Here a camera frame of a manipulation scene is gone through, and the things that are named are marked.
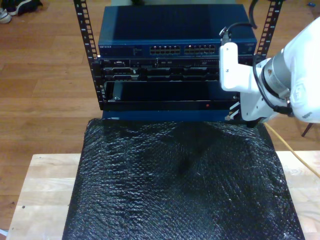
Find white sneaker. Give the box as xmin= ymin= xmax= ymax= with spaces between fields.
xmin=0 ymin=7 xmax=13 ymax=25

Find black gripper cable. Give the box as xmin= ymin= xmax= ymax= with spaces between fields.
xmin=252 ymin=53 xmax=295 ymax=118

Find black bubble wrap mat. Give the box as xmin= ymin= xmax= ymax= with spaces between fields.
xmin=61 ymin=117 xmax=305 ymax=240

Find dark wooden chair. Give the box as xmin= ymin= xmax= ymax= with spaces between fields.
xmin=301 ymin=122 xmax=316 ymax=138

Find black rack server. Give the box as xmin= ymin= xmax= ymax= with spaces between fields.
xmin=91 ymin=56 xmax=258 ymax=82

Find yellow network cable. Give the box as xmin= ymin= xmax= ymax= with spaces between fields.
xmin=224 ymin=113 xmax=320 ymax=180

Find blue network switch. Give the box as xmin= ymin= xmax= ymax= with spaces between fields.
xmin=97 ymin=4 xmax=258 ymax=59

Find black perforated rack post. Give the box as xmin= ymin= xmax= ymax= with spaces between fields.
xmin=253 ymin=0 xmax=285 ymax=61
xmin=73 ymin=0 xmax=106 ymax=111

